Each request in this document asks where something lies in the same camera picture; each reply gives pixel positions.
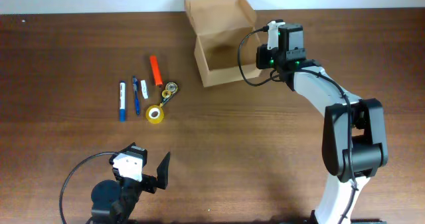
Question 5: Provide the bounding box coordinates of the blue white marker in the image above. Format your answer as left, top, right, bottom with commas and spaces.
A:
119, 81, 126, 122

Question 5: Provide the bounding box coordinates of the yellow correction tape dispenser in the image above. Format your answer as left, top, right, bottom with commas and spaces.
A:
159, 82, 179, 107

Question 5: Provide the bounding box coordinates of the brown cardboard box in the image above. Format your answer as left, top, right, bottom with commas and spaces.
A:
184, 0, 256, 87

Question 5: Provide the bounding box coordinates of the yellow clear tape roll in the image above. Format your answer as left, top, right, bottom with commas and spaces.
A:
145, 105, 165, 124

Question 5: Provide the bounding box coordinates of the black camera cable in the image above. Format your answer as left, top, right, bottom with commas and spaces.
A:
58, 151, 117, 224
236, 26, 283, 88

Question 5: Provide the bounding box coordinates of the small white eraser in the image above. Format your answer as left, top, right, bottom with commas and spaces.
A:
140, 80, 149, 99

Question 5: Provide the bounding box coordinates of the blue ballpoint pen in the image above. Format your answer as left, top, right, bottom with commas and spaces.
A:
132, 76, 140, 116

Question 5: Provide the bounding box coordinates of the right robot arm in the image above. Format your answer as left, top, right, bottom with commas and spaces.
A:
256, 20, 388, 223

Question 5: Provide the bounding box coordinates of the black right camera cable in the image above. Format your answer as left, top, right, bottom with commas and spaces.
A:
236, 26, 283, 88

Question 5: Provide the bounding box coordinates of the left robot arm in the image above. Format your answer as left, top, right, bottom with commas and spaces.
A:
88, 143, 171, 224

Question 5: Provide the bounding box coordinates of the orange highlighter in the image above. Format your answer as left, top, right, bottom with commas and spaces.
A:
149, 55, 163, 86

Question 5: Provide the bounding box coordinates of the black left camera cable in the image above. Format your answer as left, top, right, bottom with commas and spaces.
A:
58, 151, 117, 224

